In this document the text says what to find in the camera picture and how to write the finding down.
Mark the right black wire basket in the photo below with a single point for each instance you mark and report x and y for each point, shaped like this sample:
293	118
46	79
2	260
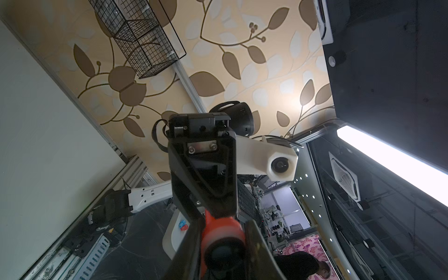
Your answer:
143	31

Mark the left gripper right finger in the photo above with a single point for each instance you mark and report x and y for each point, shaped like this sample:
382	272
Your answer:
259	262

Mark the ceiling light strip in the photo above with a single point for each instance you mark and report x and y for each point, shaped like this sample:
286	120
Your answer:
425	177

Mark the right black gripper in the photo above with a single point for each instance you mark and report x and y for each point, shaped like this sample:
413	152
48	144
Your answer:
203	170

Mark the red stamp top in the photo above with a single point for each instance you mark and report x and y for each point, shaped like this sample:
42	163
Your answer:
223	245

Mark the person in background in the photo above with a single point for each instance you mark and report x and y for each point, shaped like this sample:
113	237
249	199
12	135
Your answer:
301	265

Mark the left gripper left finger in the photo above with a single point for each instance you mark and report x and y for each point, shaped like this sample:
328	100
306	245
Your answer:
187	261

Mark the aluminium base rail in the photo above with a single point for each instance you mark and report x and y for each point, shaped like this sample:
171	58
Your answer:
76	254

